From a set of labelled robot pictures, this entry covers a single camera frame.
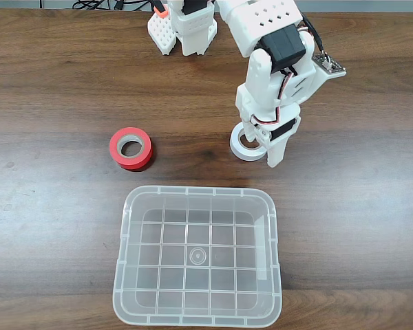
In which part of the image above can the clear plastic box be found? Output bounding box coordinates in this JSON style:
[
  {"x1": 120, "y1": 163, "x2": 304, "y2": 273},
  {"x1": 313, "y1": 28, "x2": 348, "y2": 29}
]
[{"x1": 112, "y1": 185, "x2": 283, "y2": 327}]

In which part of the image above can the black camera on white bracket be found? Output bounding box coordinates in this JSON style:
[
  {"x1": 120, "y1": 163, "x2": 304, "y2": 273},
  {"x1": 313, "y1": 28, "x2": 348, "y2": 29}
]
[{"x1": 311, "y1": 51, "x2": 348, "y2": 78}]

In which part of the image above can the black cable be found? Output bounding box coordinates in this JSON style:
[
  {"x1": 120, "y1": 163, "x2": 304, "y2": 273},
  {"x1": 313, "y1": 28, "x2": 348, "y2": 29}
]
[
  {"x1": 113, "y1": 0, "x2": 156, "y2": 11},
  {"x1": 72, "y1": 0, "x2": 111, "y2": 10}
]

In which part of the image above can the red tape roll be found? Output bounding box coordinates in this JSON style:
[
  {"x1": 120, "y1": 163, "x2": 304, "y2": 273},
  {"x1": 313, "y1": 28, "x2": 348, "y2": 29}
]
[{"x1": 109, "y1": 126, "x2": 154, "y2": 172}]

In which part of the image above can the white tape roll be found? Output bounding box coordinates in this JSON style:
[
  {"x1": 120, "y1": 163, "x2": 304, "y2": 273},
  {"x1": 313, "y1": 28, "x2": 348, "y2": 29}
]
[{"x1": 229, "y1": 123, "x2": 273, "y2": 162}]

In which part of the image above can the red white servo wire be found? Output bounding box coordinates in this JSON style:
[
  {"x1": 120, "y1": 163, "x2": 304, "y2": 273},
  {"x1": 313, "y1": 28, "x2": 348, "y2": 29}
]
[{"x1": 249, "y1": 67, "x2": 299, "y2": 129}]

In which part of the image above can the camera cable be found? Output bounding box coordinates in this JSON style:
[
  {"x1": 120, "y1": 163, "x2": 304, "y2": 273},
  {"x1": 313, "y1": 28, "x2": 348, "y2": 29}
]
[{"x1": 301, "y1": 15, "x2": 328, "y2": 60}]

